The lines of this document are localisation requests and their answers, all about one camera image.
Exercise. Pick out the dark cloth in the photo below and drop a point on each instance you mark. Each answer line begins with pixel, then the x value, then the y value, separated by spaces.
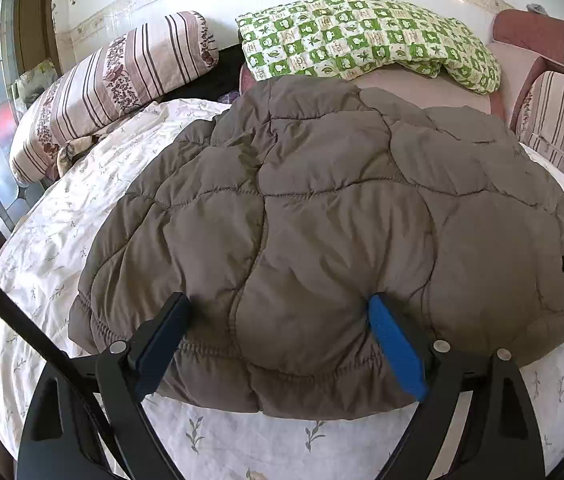
pixel 222 75

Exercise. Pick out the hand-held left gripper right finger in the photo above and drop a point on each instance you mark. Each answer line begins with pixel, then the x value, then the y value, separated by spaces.
pixel 396 345

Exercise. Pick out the white leaf-print bedsheet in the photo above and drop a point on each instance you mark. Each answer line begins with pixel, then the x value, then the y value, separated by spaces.
pixel 52 240

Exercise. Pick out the cream leaf-print cloth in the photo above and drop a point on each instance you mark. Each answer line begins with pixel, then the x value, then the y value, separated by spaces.
pixel 69 152

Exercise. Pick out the wooden door frame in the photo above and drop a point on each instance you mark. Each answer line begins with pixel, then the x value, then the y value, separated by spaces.
pixel 37 20

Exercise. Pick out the green checked blanket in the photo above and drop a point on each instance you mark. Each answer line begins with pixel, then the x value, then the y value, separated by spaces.
pixel 341 35

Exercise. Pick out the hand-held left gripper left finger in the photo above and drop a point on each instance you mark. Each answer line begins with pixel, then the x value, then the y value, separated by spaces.
pixel 162 345

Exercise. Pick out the grey quilted jacket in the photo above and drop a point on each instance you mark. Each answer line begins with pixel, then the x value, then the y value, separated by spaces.
pixel 312 235

